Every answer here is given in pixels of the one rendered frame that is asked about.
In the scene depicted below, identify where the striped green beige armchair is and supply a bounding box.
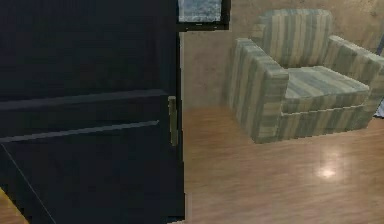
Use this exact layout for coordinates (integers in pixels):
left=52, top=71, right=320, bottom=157
left=226, top=8, right=384, bottom=145

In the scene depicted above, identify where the dark navy room door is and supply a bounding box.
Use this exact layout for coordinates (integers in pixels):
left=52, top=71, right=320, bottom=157
left=0, top=0, right=186, bottom=224

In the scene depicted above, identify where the brass door handle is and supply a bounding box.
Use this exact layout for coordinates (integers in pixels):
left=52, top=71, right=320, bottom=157
left=167, top=95, right=179, bottom=147

